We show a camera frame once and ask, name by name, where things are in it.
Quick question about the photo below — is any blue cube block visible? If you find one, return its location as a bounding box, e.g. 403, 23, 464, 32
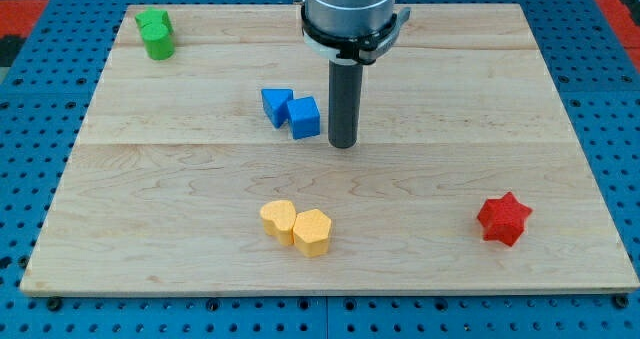
286, 96, 320, 140

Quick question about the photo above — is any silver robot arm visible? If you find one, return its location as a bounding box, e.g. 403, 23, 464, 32
304, 0, 395, 38

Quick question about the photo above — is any yellow pentagon block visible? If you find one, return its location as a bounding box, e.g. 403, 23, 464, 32
292, 209, 332, 258

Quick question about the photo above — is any yellow heart block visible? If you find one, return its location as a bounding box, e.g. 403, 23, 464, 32
259, 200, 297, 246

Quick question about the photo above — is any blue triangle block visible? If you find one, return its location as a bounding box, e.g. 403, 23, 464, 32
260, 88, 294, 128

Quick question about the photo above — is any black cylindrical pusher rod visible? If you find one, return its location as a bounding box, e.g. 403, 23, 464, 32
328, 62, 363, 149

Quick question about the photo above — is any light wooden board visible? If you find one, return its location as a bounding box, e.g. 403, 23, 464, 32
21, 4, 639, 297

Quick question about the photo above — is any red star block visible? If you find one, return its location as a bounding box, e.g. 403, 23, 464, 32
477, 191, 533, 247

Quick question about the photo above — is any green cylinder block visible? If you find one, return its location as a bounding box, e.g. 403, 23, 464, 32
140, 23, 175, 61

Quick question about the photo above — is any black and white clamp ring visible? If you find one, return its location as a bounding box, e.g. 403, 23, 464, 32
300, 5, 412, 66

